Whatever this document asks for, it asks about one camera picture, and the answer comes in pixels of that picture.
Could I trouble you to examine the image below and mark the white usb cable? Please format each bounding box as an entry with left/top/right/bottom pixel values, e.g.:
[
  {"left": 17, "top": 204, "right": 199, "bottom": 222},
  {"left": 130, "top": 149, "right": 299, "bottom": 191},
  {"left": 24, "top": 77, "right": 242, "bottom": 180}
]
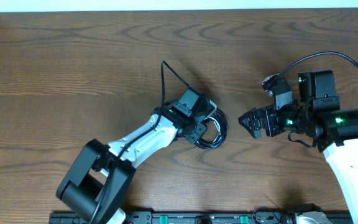
[{"left": 211, "top": 119, "right": 223, "bottom": 136}]

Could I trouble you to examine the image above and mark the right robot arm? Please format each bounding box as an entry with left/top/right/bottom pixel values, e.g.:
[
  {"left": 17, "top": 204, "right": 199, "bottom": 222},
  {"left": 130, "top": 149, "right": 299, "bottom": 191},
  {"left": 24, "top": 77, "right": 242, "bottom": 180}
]
[{"left": 238, "top": 70, "right": 358, "bottom": 223}]

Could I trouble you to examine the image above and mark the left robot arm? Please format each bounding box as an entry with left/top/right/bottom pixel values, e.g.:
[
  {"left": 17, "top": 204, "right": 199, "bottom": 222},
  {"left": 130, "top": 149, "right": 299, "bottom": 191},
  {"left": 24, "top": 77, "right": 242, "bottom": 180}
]
[{"left": 56, "top": 88, "right": 218, "bottom": 223}]

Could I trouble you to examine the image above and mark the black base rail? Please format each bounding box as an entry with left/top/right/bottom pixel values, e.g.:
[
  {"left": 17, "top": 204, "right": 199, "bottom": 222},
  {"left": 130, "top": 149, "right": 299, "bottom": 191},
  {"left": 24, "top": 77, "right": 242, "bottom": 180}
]
[{"left": 48, "top": 203, "right": 354, "bottom": 224}]

